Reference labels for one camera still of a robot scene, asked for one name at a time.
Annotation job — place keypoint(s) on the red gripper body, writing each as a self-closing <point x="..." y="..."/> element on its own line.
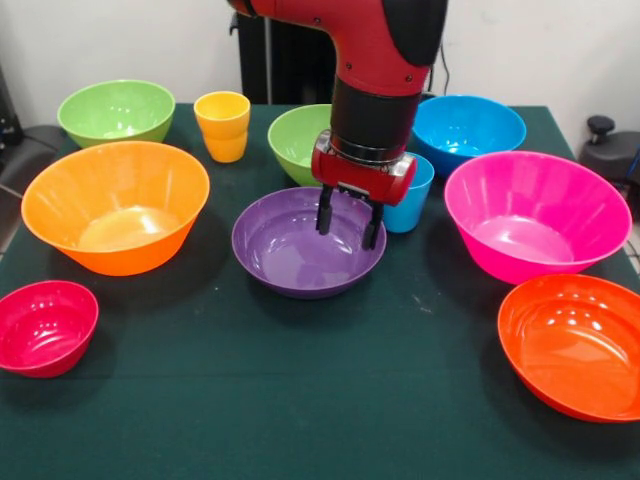
<point x="365" y="177"/>

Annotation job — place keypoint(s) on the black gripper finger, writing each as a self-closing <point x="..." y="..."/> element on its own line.
<point x="325" y="210"/>
<point x="372" y="225"/>

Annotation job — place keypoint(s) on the purple bowl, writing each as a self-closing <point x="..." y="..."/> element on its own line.
<point x="290" y="255"/>

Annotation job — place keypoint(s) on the green bowl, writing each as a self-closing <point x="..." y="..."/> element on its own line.
<point x="297" y="140"/>
<point x="115" y="110"/>

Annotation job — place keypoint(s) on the small crimson bowl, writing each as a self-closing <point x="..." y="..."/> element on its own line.
<point x="45" y="325"/>

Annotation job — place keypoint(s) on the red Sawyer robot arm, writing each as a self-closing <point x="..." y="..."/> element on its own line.
<point x="375" y="50"/>

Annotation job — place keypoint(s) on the blue cup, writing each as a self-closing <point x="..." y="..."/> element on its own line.
<point x="407" y="215"/>

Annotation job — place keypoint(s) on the blue bowl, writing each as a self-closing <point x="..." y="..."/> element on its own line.
<point x="470" y="125"/>

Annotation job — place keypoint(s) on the yellow cup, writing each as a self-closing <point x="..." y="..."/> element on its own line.
<point x="222" y="130"/>

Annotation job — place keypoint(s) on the large magenta bowl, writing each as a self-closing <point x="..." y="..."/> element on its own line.
<point x="535" y="215"/>

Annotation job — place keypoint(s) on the dark green table cloth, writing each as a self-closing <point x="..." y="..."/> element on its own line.
<point x="320" y="390"/>

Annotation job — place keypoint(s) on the large orange bowl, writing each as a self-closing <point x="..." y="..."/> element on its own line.
<point x="115" y="200"/>

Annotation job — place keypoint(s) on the orange-red shallow bowl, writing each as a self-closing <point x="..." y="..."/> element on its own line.
<point x="575" y="350"/>

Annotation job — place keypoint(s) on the black stand base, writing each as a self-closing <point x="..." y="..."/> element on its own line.
<point x="30" y="155"/>
<point x="610" y="150"/>

